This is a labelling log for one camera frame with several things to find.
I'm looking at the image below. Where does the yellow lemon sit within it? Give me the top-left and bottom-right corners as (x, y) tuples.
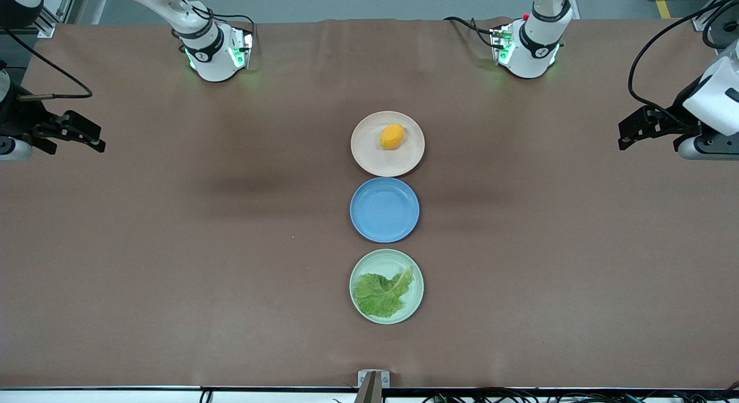
(380, 124), (405, 151)

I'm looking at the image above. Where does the green lettuce leaf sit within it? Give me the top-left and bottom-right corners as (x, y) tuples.
(353, 267), (415, 319)

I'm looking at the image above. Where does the brown table cover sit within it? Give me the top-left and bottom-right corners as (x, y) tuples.
(0, 17), (739, 390)

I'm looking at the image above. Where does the blue round plate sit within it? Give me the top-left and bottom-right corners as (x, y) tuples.
(349, 177), (420, 244)

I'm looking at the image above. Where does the pink round plate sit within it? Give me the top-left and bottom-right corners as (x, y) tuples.
(350, 111), (426, 177)

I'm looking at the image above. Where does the green round plate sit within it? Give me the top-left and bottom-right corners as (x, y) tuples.
(349, 249), (424, 325)

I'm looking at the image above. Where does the grey metal beam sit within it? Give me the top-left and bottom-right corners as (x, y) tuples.
(353, 372), (383, 403)

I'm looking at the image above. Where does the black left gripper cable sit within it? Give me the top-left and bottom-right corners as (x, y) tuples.
(628, 0), (739, 129)

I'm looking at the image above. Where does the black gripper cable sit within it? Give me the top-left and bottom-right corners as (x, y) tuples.
(628, 0), (739, 129)
(0, 28), (94, 100)

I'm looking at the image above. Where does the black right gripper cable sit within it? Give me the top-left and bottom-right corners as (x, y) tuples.
(0, 28), (94, 100)

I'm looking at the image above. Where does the aluminium frame profile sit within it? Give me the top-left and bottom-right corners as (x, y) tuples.
(33, 0), (80, 39)
(692, 0), (739, 32)

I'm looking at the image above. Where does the black left base cable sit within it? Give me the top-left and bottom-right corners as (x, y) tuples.
(443, 16), (509, 49)

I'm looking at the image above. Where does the white table edge rail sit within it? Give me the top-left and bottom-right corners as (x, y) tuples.
(0, 387), (739, 403)

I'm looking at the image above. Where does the grey metal bracket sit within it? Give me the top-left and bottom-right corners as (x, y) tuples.
(357, 370), (390, 389)

